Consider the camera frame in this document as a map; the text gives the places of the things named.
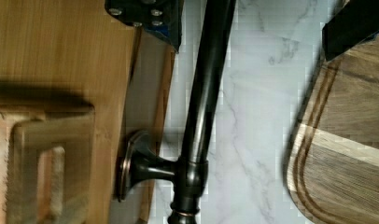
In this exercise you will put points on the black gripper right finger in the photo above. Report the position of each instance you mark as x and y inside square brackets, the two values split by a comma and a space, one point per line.
[357, 21]

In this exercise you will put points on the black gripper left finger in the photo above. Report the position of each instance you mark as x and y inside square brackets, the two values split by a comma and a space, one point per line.
[160, 18]

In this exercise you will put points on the black drawer handle bar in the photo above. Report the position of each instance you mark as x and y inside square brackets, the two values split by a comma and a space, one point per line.
[190, 171]

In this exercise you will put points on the wooden cutting board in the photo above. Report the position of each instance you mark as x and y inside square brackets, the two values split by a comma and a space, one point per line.
[333, 165]

